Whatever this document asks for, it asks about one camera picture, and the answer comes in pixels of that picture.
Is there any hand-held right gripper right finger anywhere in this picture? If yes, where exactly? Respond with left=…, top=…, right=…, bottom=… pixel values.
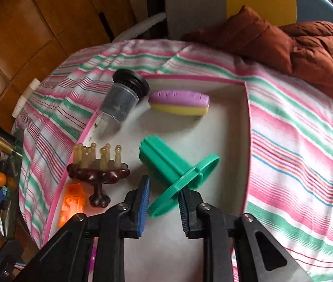
left=178, top=188, right=314, bottom=282

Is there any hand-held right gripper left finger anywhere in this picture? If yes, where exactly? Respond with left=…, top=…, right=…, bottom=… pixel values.
left=13, top=175, right=151, bottom=282

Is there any green plastic spool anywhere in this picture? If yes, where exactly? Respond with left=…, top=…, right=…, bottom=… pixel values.
left=139, top=135, right=221, bottom=219

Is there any brown wooden scalp massager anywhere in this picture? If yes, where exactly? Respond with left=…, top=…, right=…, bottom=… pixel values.
left=67, top=142, right=130, bottom=208

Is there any orange toy brick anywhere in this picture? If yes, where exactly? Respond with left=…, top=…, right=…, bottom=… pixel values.
left=58, top=183, right=86, bottom=228

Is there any white tray with pink rim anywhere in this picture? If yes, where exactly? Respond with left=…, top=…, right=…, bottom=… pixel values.
left=41, top=75, right=254, bottom=282

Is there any grey jar with black lid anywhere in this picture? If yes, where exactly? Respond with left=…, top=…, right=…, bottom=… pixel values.
left=91, top=69, right=150, bottom=136

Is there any brass fitting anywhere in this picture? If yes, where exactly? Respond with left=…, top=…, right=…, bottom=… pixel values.
left=0, top=133, right=23, bottom=157

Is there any striped bedsheet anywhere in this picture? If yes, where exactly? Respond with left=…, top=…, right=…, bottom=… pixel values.
left=10, top=38, right=333, bottom=282

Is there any cream wooden slat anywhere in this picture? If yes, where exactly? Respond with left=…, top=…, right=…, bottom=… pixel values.
left=13, top=78, right=41, bottom=118

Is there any white cloth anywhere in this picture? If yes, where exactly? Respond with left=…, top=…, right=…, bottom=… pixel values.
left=112, top=12, right=167, bottom=42

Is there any brown quilted duvet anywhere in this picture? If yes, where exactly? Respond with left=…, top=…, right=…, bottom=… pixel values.
left=181, top=5, right=333, bottom=109

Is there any grey yellow blue headboard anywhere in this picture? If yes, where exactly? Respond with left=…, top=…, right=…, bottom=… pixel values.
left=163, top=0, right=333, bottom=40

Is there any wooden wardrobe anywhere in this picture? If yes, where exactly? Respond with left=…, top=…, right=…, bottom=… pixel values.
left=0, top=0, right=143, bottom=147

